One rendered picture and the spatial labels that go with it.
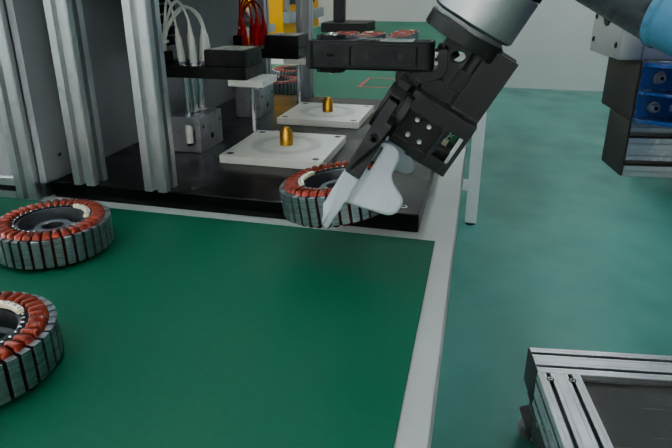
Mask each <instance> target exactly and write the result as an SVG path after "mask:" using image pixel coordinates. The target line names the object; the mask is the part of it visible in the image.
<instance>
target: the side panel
mask: <svg viewBox="0 0 672 448"><path fill-rule="evenodd" d="M52 194H53V193H52V188H51V182H49V183H40V178H39V173H38V168H37V162H36V157H35V152H34V147H33V142H32V137H31V132H30V126H29V121H28V116H27V111H26V106H25V101H24V95H23V90H22V85H21V80H20V75H19V70H18V65H17V59H16V54H15V49H14V44H13V39H12V34H11V28H10V23H9V18H8V13H7V8H6V3H5V0H0V197H8V198H18V199H30V200H38V201H40V200H42V199H43V196H47V197H48V196H50V195H52Z"/></svg>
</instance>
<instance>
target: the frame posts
mask: <svg viewBox="0 0 672 448"><path fill-rule="evenodd" d="M255 1H256V2H258V4H259V5H260V6H261V8H262V10H263V14H264V17H265V23H266V25H267V34H268V35H269V34H270V28H269V2H268V0H255ZM295 2H296V33H308V40H312V39H313V0H295ZM43 5H44V11H45V17H46V23H47V29H48V34H49V40H50V46H51V52H52V58H53V63H54V69H55V75H56V81H57V87H58V93H59V98H60V104H61V110H62V116H63V122H64V127H65V133H66V139H67V145H68V151H69V157H70V162H71V168H72V174H73V180H74V185H82V184H84V183H86V185H87V186H96V185H98V184H100V183H99V181H102V182H104V181H106V180H108V176H107V169H106V163H105V156H104V149H103V142H102V136H101V129H100V122H99V116H98V109H97V102H96V96H95V89H94V82H93V75H92V69H91V62H90V55H89V49H88V42H87V35H86V29H85V22H84V15H83V8H82V2H81V0H43ZM121 5H122V13H123V21H124V29H125V37H126V45H127V53H128V61H129V69H130V77H131V85H132V93H133V101H134V109H135V116H136V124H137V132H138V140H139V148H140V156H141V164H142V172H143V180H144V188H145V191H149V192H153V191H154V190H158V192H160V193H167V192H169V191H170V190H171V188H175V187H176V186H178V181H177V172H176V162H175V153H174V143H173V133H172V124H171V114H170V104H169V95H168V85H167V76H166V66H165V56H164V47H163V37H162V27H161V18H160V8H159V0H121ZM300 69H301V98H303V97H306V98H312V97H313V96H314V69H309V68H307V66H306V65H300Z"/></svg>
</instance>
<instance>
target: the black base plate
mask: <svg viewBox="0 0 672 448"><path fill-rule="evenodd" d="M330 98H331V99H332V101H333V103H335V104H355V105H374V112H373V113H372V114H371V115H370V116H369V117H368V118H367V119H366V121H365V122H364V123H363V124H362V125H361V126H360V127H359V129H352V128H335V127H318V126H301V125H284V124H277V117H279V116H281V115H282V114H284V113H285V112H287V111H288V110H290V109H291V108H293V107H294V106H296V105H297V96H294V95H274V110H273V111H272V112H270V113H268V114H267V115H265V116H263V117H262V118H256V122H257V130H267V131H281V129H282V128H283V127H284V126H288V127H290V129H291V130H292V132H299V133H315V134H331V135H346V143H345V144H344V146H343V147H342V148H341V149H340V150H339V151H338V152H337V154H336V155H335V156H334V157H333V158H332V159H331V160H330V162H332V163H333V165H334V163H335V162H336V161H340V162H341V163H342V162H343V161H344V160H347V161H350V159H351V158H352V156H353V155H354V153H355V151H356V150H357V148H358V146H359V145H360V143H361V142H362V140H363V138H364V137H365V135H366V134H367V132H368V130H369V129H370V127H371V125H369V122H370V120H371V118H372V117H373V115H374V113H375V111H376V110H377V108H378V107H379V105H380V103H381V102H382V100H379V99H358V98H337V97H330ZM214 108H221V118H222V132H223V141H222V142H220V143H218V144H217V145H215V146H213V147H212V148H210V149H208V150H207V151H205V152H203V153H192V152H178V151H174V153H175V162H176V172H177V181H178V186H176V187H175V188H171V190H170V191H169V192H167V193H160V192H158V190H154V191H153V192H149V191H145V188H144V180H143V172H142V164H141V156H140V148H139V142H138V143H136V144H133V145H131V146H129V147H127V148H125V149H122V150H120V151H118V152H116V153H114V154H112V155H109V156H107V157H105V163H106V169H107V176H108V180H106V181H104V182H102V181H99V183H100V184H98V185H96V186H87V185H86V183H84V184H82V185H74V180H73V174H72V173H70V174H68V175H66V176H64V177H61V178H59V179H57V180H55V181H53V184H54V189H55V194H56V197H64V198H75V199H79V198H81V199H88V200H95V201H105V202H115V203H125V204H135V205H145V206H155V207H165V208H175V209H185V210H195V211H206V212H216V213H226V214H236V215H246V216H256V217H266V218H276V219H286V218H285V216H284V211H283V206H282V201H281V196H280V191H279V187H280V185H281V183H282V182H283V181H285V180H286V179H287V178H289V177H290V176H291V175H293V174H294V173H296V172H299V171H300V170H305V169H294V168H281V167H268V166H255V165H242V164H229V163H220V159H219V155H220V154H222V153H223V152H225V151H226V150H228V149H229V148H231V147H232V146H234V145H236V144H237V143H239V142H240V141H242V140H243V139H245V138H246V137H248V136H249V135H251V134H252V123H251V118H249V117H237V116H236V101H235V98H234V99H232V100H229V101H227V102H225V103H223V104H221V105H218V106H216V107H214ZM410 158H411V157H410ZM411 159H412V158H411ZM412 160H413V162H414V163H415V169H414V171H413V172H412V173H409V174H403V173H400V172H397V171H394V172H393V173H392V179H393V183H394V185H395V186H396V188H397V189H398V191H399V193H400V194H401V196H402V198H403V203H402V206H401V208H400V209H399V211H398V212H397V213H395V214H393V215H383V214H379V215H378V216H374V217H373V218H372V219H366V221H364V222H361V221H358V223H356V224H352V223H351V222H350V224H349V225H348V226H357V227H367V228H377V229H387V230H397V231H407V232H418V231H419V227H420V224H421V220H422V216H423V213H424V209H425V206H426V202H427V198H428V195H429V191H430V187H431V184H432V180H433V176H434V173H435V172H434V171H432V170H431V169H429V168H427V167H426V166H424V165H422V164H420V163H419V162H417V161H416V160H414V159H412ZM286 220H287V219H286Z"/></svg>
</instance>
